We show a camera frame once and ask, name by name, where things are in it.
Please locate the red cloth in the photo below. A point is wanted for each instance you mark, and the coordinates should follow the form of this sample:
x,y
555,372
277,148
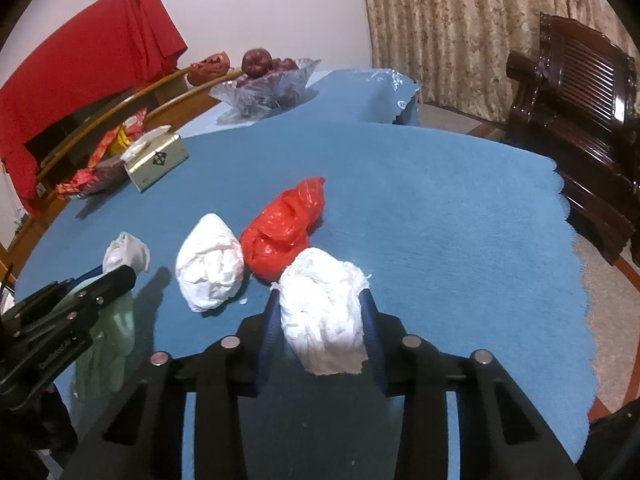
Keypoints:
x,y
75,70

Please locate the dark wooden armchair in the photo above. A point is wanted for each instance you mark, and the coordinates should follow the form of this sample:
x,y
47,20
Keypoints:
x,y
575,125

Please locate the red printed plastic bag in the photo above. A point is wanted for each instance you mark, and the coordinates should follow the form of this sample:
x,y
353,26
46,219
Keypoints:
x,y
210,67

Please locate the patterned beige curtain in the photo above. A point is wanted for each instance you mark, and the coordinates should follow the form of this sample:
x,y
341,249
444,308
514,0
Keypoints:
x,y
450,25

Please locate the small dark red apple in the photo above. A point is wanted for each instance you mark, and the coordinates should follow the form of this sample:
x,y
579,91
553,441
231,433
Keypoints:
x,y
285,65

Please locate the yellow snack packet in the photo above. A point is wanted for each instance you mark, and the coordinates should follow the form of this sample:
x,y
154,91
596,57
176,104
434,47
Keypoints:
x,y
117,142

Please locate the glass snack dish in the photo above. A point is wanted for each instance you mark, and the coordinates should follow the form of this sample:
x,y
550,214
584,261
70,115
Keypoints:
x,y
107,175

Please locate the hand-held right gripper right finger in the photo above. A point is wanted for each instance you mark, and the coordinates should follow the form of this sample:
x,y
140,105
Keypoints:
x,y
372,337

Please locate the small white plastic bag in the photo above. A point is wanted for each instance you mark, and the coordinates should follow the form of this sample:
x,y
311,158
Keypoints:
x,y
127,252

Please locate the red crumpled plastic bag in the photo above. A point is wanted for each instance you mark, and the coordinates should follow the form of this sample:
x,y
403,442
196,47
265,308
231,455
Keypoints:
x,y
280,230

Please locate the light green rubber glove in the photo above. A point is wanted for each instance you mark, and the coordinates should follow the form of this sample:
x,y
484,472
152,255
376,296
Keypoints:
x,y
112,345

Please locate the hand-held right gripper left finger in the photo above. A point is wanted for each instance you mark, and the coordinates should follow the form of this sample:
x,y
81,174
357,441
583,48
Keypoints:
x,y
270,332

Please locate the light wooden chair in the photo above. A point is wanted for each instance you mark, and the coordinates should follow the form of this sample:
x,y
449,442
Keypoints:
x,y
100,120

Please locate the glass fruit bowl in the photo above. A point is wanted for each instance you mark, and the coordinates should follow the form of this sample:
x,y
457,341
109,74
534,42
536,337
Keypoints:
x,y
265,90

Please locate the blue tablecloth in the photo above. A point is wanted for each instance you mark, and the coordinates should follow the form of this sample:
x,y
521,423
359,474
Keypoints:
x,y
425,235

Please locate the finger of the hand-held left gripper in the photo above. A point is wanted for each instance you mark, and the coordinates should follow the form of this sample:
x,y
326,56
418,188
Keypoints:
x,y
107,287
85,279

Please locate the tissue box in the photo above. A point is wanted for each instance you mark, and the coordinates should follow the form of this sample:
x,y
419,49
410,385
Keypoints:
x,y
155,162

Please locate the large white paper wad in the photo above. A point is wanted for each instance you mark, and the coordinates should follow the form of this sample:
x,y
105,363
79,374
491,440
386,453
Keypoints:
x,y
325,310

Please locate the large dark red apple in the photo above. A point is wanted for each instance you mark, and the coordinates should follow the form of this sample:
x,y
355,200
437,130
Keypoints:
x,y
256,62

